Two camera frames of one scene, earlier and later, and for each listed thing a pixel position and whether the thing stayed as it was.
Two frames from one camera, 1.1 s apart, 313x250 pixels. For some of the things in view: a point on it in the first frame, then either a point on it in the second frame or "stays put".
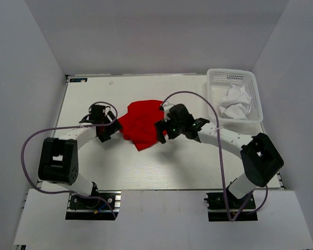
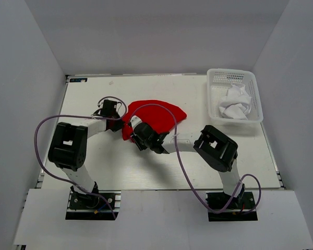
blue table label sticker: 79,79 stays put
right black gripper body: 173,129 -> 142,145
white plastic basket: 218,82 stays put
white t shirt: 238,102 stays put
